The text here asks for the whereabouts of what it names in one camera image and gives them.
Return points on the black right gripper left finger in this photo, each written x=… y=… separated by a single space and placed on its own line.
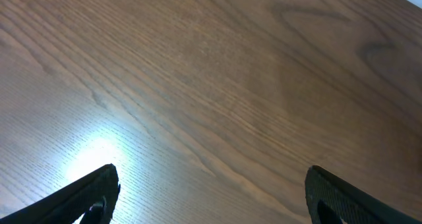
x=91 y=199

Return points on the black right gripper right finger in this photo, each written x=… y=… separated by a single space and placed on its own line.
x=331 y=199

